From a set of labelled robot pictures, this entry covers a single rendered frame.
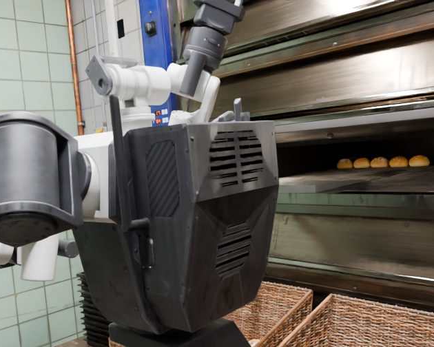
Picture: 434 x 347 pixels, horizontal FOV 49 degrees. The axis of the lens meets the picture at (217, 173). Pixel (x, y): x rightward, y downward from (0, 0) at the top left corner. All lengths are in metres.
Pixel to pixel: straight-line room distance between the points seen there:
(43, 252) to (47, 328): 1.78
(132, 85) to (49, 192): 0.25
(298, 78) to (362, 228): 0.54
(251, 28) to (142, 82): 1.03
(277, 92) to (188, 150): 1.12
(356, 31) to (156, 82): 0.87
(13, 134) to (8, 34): 2.06
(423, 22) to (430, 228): 0.57
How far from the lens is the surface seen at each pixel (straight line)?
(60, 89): 2.74
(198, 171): 0.60
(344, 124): 1.37
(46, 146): 0.65
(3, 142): 0.64
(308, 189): 1.64
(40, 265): 1.00
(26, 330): 2.72
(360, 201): 1.54
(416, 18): 1.47
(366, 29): 1.53
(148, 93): 0.81
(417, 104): 1.29
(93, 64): 0.80
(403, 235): 1.52
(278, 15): 1.72
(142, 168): 0.66
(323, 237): 1.64
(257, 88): 1.77
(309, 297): 1.67
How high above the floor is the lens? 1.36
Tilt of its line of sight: 3 degrees down
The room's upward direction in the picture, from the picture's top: 5 degrees counter-clockwise
